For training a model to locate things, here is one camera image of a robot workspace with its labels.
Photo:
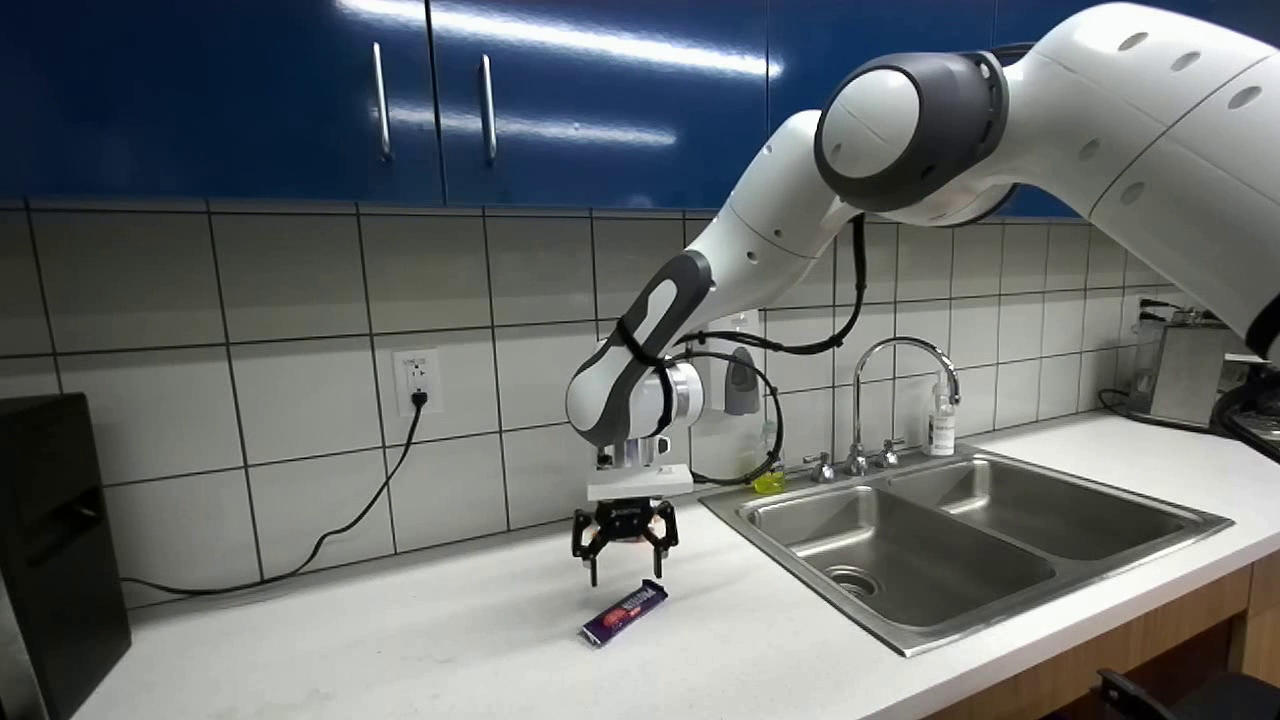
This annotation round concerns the chrome faucet knob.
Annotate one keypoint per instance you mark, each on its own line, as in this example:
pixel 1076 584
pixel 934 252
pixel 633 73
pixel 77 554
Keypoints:
pixel 823 468
pixel 895 453

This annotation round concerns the stainless steel double sink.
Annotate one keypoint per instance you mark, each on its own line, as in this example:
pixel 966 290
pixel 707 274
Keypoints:
pixel 934 560

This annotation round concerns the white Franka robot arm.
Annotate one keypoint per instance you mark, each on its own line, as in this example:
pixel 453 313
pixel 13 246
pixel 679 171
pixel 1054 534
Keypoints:
pixel 1133 123

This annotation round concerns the chrome gooseneck faucet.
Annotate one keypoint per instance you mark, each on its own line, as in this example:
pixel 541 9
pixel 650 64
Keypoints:
pixel 863 402

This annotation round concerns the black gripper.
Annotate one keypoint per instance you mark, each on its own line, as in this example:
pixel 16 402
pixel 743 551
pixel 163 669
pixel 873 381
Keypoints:
pixel 624 519

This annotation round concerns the silver countertop appliance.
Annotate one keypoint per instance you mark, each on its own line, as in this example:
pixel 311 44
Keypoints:
pixel 1187 381

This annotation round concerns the black chair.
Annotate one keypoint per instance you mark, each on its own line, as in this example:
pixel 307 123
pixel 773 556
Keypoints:
pixel 1200 700

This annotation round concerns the clear pump soap bottle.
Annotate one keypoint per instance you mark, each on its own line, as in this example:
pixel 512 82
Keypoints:
pixel 944 435

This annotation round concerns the black countertop appliance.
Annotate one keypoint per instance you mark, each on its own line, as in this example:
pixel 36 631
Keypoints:
pixel 52 560

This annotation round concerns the blue cabinet door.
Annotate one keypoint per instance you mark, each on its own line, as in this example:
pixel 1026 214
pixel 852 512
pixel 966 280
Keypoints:
pixel 603 133
pixel 200 105

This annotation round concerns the purple chocolate bar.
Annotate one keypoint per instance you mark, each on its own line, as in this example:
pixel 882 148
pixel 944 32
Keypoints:
pixel 624 612

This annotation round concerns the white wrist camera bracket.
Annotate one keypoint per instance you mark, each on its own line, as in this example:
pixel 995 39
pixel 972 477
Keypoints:
pixel 642 480

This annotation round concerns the wooden base cabinet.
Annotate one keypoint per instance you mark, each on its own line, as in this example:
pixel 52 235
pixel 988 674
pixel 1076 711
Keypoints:
pixel 1160 624

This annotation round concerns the white wall outlet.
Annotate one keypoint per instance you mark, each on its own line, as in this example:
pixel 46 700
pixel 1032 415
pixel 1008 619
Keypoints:
pixel 417 364

